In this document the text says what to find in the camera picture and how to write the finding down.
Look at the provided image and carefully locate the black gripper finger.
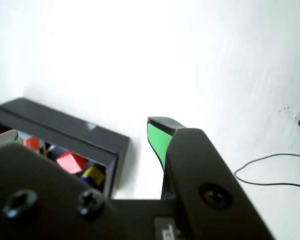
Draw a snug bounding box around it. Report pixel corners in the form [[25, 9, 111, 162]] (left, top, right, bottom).
[[0, 128, 121, 240], [146, 116, 276, 240]]

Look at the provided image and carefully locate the red cube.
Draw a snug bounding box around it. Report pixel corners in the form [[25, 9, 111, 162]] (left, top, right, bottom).
[[56, 151, 88, 175]]

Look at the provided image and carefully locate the yellow cube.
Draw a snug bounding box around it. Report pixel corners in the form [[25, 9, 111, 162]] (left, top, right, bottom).
[[81, 166, 106, 187]]

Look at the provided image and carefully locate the black cardboard box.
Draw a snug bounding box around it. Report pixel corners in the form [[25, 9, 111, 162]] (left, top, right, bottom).
[[0, 109, 120, 200]]

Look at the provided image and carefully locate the black open box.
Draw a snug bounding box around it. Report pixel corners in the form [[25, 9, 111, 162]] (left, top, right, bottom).
[[0, 96, 131, 191]]

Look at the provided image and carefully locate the thin black wire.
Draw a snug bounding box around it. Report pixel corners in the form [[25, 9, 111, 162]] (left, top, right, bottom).
[[234, 153, 300, 188]]

